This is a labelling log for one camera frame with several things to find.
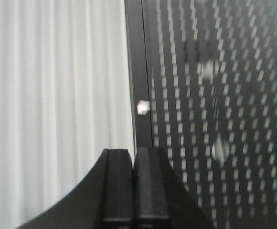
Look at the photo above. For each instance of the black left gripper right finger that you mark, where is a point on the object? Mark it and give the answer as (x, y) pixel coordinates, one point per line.
(150, 206)

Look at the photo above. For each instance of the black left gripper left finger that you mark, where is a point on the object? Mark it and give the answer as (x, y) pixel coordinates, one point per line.
(118, 197)

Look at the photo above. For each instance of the white tape label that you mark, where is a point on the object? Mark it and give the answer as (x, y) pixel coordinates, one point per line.
(143, 107)

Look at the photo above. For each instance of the white curtain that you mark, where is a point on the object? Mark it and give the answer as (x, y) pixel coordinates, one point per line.
(64, 97)

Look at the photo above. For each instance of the black perforated pegboard panel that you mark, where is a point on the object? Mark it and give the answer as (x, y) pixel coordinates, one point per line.
(209, 71)

